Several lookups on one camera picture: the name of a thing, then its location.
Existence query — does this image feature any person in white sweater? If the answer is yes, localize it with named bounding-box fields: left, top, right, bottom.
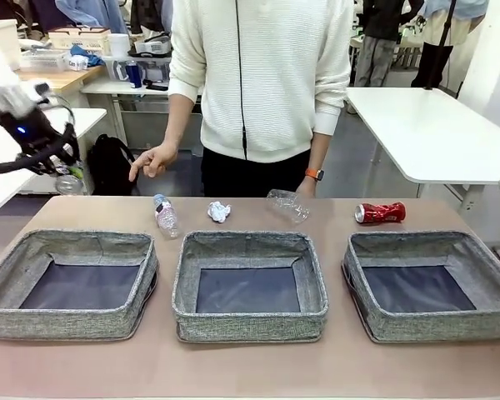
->
left=167, top=0, right=354, bottom=199

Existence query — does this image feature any white cylinder container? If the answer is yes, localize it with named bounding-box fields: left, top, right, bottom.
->
left=107, top=32, right=131, bottom=58

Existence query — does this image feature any clear plastic basket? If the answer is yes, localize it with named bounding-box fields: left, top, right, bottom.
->
left=19, top=48, right=70, bottom=71

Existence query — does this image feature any dark garment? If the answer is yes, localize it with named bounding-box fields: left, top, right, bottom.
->
left=27, top=0, right=63, bottom=33

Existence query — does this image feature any beige crate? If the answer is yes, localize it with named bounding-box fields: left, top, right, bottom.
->
left=48, top=27, right=112, bottom=55

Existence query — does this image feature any white storage box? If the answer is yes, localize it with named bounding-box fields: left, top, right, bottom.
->
left=0, top=19, right=23, bottom=72

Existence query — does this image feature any person's left hand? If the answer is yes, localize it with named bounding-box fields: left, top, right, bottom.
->
left=295, top=177, right=319, bottom=199

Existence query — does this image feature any person's left forearm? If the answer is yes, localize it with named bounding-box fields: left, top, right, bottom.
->
left=306, top=127, right=333, bottom=173

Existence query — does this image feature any white paper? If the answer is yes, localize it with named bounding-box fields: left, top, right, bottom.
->
left=207, top=201, right=233, bottom=223

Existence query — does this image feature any blue bottle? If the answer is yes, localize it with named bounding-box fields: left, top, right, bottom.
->
left=124, top=59, right=143, bottom=89

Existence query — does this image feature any white desk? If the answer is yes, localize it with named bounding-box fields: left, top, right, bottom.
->
left=81, top=77, right=203, bottom=149

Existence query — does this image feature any blue cloth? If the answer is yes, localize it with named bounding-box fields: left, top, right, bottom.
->
left=69, top=44, right=106, bottom=68

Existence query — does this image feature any large white table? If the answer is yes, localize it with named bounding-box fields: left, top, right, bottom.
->
left=344, top=86, right=500, bottom=209

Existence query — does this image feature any person in dark jacket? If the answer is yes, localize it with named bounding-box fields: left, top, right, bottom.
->
left=353, top=0, right=424, bottom=88

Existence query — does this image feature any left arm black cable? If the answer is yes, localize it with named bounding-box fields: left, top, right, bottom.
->
left=0, top=153, right=41, bottom=176

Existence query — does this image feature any grey fabric basket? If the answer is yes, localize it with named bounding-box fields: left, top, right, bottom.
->
left=341, top=230, right=500, bottom=345
left=0, top=228, right=159, bottom=341
left=171, top=231, right=330, bottom=345

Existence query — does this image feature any light blue shirt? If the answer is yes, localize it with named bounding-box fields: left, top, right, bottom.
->
left=54, top=0, right=128, bottom=35

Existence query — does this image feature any wooden top table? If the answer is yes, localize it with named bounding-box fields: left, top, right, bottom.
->
left=15, top=64, right=108, bottom=109

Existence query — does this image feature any black tripod pole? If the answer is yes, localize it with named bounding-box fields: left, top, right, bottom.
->
left=424, top=0, right=458, bottom=91

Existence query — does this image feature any clear storage bin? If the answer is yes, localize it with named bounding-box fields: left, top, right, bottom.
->
left=103, top=56, right=173, bottom=83

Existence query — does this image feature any white headset device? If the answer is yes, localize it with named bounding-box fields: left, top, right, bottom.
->
left=133, top=32, right=174, bottom=58

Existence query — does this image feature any person in beige coat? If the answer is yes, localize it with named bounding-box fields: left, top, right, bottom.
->
left=410, top=0, right=488, bottom=88

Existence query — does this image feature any person's right hand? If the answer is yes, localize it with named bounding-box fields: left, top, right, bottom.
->
left=127, top=143, right=180, bottom=183

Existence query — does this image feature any black backpack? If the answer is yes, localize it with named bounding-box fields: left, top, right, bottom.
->
left=86, top=133, right=139, bottom=197

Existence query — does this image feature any pink label water bottle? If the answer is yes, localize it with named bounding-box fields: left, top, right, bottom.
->
left=152, top=192, right=180, bottom=239

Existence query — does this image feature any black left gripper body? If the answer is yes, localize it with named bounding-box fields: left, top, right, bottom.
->
left=0, top=106, right=64, bottom=163

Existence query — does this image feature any crushed red can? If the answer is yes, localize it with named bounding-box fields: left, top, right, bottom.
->
left=353, top=201, right=407, bottom=225

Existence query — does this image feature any black cord on sweater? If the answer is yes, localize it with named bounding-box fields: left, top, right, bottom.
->
left=235, top=0, right=249, bottom=162

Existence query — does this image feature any person's right forearm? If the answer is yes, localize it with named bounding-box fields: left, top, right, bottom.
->
left=162, top=92, right=198, bottom=152

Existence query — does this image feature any white side table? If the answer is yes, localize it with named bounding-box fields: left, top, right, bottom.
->
left=0, top=107, right=108, bottom=217

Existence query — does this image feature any black jacket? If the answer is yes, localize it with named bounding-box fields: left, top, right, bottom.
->
left=129, top=0, right=177, bottom=37

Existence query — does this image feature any clear crushed plastic bottle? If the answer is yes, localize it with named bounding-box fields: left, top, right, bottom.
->
left=266, top=188, right=312, bottom=226

